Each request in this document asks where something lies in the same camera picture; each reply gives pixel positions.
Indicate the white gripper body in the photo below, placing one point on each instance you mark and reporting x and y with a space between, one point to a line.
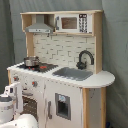
13 99

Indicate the small silver pot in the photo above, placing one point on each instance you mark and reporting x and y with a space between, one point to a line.
31 61

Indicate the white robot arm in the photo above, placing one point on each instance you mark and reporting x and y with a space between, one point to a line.
8 121

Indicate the white wooden toy kitchen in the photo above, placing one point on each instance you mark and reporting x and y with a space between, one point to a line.
87 97

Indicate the left red stove knob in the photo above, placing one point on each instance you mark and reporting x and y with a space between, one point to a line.
16 78

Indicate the red stove knob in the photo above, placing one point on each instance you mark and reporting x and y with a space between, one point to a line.
34 83
16 78

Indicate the oven door with window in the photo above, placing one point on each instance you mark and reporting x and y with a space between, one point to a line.
29 105

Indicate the right red stove knob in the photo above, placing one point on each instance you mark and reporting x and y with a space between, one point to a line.
34 83

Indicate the black stovetop with red burners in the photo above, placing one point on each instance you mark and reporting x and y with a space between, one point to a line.
41 67

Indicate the grey ice dispenser panel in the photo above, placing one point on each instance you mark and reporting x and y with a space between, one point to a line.
63 106

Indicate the grey sink basin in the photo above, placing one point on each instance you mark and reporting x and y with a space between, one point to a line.
72 73

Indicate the grey range hood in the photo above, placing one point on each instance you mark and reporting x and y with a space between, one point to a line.
40 26

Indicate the black curved faucet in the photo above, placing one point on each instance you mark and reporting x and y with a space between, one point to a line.
82 63

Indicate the white toy microwave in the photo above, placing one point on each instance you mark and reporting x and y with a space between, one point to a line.
73 23

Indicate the grey cabinet door handle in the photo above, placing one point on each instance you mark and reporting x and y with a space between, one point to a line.
49 110

